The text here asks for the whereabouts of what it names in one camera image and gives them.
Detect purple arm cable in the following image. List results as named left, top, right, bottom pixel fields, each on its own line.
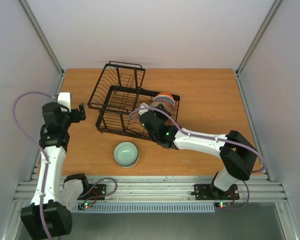
left=11, top=90, right=57, bottom=240
left=128, top=106, right=267, bottom=175

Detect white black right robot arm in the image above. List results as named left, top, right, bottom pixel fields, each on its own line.
left=138, top=109, right=257, bottom=199

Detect grey slotted cable duct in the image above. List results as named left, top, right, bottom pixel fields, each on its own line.
left=72, top=202, right=215, bottom=214

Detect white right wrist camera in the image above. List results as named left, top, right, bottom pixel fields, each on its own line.
left=137, top=102, right=150, bottom=116

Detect right green led board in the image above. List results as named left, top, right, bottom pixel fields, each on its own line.
left=214, top=201, right=233, bottom=209

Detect white bowl with orange outside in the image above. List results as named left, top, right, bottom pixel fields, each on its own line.
left=156, top=92, right=174, bottom=100

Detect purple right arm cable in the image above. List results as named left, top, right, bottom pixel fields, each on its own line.
left=128, top=106, right=267, bottom=175

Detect left green led board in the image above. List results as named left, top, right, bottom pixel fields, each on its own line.
left=77, top=202, right=94, bottom=211

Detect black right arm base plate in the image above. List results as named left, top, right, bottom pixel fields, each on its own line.
left=191, top=184, right=240, bottom=201

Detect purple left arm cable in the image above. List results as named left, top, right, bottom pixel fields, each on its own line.
left=11, top=90, right=57, bottom=240

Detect aluminium left frame post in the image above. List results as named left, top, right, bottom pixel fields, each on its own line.
left=17, top=0, right=64, bottom=76

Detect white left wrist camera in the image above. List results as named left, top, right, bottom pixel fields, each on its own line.
left=57, top=92, right=72, bottom=112

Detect green led board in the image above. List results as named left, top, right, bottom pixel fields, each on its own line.
left=214, top=201, right=233, bottom=209
left=77, top=202, right=94, bottom=211

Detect aluminium right frame post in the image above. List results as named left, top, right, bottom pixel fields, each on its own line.
left=235, top=0, right=285, bottom=76

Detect light green ceramic bowl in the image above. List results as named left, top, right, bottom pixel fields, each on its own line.
left=113, top=142, right=139, bottom=168

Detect red patterned bowl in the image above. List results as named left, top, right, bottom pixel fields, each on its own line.
left=153, top=97, right=175, bottom=107

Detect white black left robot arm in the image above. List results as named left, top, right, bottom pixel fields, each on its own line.
left=20, top=102, right=91, bottom=240

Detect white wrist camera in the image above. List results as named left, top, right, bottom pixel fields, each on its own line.
left=57, top=92, right=72, bottom=112
left=137, top=102, right=150, bottom=116

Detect plain white bowl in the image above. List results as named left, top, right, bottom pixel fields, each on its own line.
left=163, top=104, right=175, bottom=120

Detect aluminium frame post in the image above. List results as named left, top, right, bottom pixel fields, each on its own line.
left=17, top=0, right=64, bottom=76
left=235, top=0, right=285, bottom=76

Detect aluminium front frame rails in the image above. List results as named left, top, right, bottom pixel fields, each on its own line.
left=13, top=174, right=288, bottom=203

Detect black wire dish rack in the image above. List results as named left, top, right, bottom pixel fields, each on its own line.
left=87, top=60, right=181, bottom=147

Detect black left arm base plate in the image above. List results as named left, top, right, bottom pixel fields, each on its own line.
left=78, top=184, right=107, bottom=201

